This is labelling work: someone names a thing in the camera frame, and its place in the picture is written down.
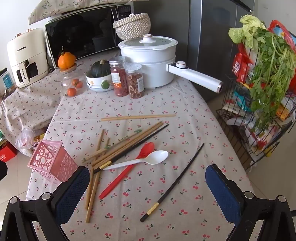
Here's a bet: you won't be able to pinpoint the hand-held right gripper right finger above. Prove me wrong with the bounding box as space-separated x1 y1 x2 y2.
205 164 296 241

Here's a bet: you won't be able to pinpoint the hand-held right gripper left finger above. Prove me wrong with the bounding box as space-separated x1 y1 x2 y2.
0 166 90 241

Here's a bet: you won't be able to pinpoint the light bamboo chopstick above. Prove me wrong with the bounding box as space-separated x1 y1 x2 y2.
84 129 104 210
100 114 176 121
85 138 110 223

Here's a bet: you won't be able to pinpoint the pink perforated utensil holder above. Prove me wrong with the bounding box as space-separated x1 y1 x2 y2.
27 140 78 186

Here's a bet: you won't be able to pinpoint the black chopstick with gold band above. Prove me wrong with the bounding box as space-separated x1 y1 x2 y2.
93 123 169 174
140 143 205 222

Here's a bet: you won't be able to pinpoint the plastic-wrapped bamboo chopsticks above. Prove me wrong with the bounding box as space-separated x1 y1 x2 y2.
81 129 142 163

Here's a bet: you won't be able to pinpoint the white plastic spoon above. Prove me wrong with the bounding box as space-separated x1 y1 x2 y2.
102 150 169 171

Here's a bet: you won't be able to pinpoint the brown wooden chopstick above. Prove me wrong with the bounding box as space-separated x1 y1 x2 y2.
91 121 163 166
92 123 164 169

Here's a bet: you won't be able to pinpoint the red plastic spoon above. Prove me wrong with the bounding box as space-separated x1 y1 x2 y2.
99 142 155 200

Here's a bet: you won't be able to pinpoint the red cardboard box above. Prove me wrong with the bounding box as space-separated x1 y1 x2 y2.
0 141 18 163

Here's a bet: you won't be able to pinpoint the crumpled clear plastic bag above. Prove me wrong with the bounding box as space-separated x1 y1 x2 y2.
17 127 37 151

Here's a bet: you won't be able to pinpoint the cherry print tablecloth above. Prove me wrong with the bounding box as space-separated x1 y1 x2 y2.
0 54 64 142
25 56 255 241

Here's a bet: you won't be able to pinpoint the clear container with blue label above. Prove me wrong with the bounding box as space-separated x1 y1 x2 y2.
0 68 14 90

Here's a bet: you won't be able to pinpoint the glass jar with wooden lid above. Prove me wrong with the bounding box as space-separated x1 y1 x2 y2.
60 64 86 97

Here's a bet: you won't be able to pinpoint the white ceramic bowl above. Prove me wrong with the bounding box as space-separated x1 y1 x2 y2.
85 68 114 92

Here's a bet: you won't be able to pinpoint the cream air fryer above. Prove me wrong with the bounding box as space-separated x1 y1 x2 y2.
6 28 49 88

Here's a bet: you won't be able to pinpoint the large orange with stem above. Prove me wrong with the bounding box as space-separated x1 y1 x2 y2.
58 46 76 69

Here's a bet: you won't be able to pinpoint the clear jar of red bits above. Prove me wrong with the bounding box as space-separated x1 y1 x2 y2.
109 56 129 97

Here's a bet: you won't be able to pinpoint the bunch of leafy greens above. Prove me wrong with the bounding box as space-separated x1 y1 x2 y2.
250 27 295 131

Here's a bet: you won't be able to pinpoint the clear jar of dried rings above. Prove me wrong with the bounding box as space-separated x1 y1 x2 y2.
125 63 144 99

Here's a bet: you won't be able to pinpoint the red snack packets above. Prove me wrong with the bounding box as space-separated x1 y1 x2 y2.
232 44 253 82

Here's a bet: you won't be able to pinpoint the dark green squash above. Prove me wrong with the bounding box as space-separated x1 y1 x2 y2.
90 60 112 78

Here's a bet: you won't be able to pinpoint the white electric cooking pot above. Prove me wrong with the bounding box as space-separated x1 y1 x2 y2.
118 44 224 93

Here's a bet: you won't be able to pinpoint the grey refrigerator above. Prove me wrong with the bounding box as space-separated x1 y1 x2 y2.
190 0 257 102

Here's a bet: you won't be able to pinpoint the black microwave oven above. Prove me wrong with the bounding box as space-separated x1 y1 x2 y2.
45 1 134 67

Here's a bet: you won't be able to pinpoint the white pot lid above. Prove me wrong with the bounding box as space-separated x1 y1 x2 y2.
118 34 178 52

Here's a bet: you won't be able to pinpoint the napa cabbage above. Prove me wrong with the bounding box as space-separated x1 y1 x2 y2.
228 14 266 49

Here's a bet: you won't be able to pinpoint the floral cloth cover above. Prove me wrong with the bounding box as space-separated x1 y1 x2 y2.
28 0 139 25

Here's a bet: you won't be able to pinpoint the red plastic bag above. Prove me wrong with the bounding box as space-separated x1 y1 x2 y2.
268 20 296 58

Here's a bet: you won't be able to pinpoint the woven lidded basket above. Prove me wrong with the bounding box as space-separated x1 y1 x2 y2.
113 13 151 40

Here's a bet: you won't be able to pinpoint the black wire rack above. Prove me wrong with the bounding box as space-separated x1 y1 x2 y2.
216 39 296 173

